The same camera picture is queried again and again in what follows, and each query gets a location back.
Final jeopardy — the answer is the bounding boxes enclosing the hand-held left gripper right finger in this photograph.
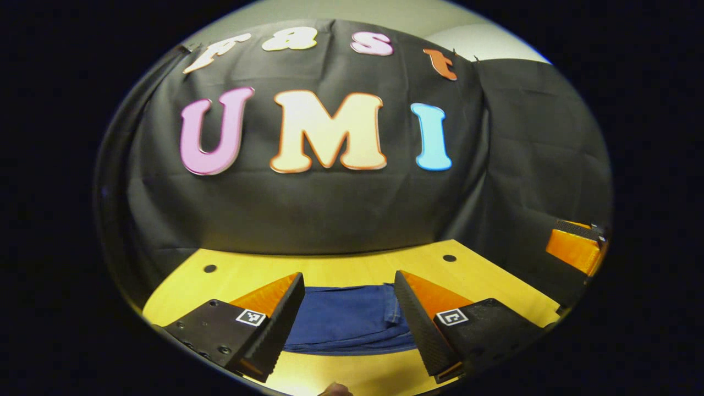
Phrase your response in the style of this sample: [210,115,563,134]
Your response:
[393,269,551,384]

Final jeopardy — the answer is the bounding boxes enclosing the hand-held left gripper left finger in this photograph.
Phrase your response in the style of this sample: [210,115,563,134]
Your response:
[152,272,306,383]

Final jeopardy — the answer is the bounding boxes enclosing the blue jeans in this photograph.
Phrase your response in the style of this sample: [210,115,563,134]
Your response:
[283,283,419,356]

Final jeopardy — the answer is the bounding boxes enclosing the black backdrop cloth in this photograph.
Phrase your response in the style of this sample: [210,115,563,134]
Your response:
[93,19,614,310]

